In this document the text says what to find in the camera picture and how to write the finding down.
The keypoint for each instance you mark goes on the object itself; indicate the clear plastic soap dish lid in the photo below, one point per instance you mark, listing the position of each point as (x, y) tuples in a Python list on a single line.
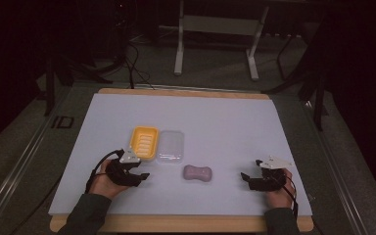
[(170, 147)]

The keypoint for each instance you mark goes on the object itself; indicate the yellow soap dish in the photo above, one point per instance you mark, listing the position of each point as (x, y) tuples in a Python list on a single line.
[(144, 142)]

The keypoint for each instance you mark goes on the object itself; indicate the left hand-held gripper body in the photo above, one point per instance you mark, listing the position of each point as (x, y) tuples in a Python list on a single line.
[(123, 169)]

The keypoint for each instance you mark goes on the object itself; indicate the black metal stand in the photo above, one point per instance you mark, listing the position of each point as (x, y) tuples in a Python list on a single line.
[(310, 84)]

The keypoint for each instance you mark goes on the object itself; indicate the person's right hand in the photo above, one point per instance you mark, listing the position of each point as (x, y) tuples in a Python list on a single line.
[(280, 196)]

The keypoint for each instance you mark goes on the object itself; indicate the white table mat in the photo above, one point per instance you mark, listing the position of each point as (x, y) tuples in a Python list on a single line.
[(228, 130)]

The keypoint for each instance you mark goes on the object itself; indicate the person's left hand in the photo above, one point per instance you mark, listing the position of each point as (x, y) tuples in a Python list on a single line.
[(102, 184)]

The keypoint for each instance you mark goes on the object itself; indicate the white metal stand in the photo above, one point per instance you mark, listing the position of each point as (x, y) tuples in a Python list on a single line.
[(220, 25)]

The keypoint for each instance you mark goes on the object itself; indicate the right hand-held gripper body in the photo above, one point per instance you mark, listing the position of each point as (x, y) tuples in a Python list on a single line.
[(272, 178)]

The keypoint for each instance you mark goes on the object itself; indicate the pink soap bar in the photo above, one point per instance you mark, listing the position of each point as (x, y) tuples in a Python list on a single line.
[(197, 173)]

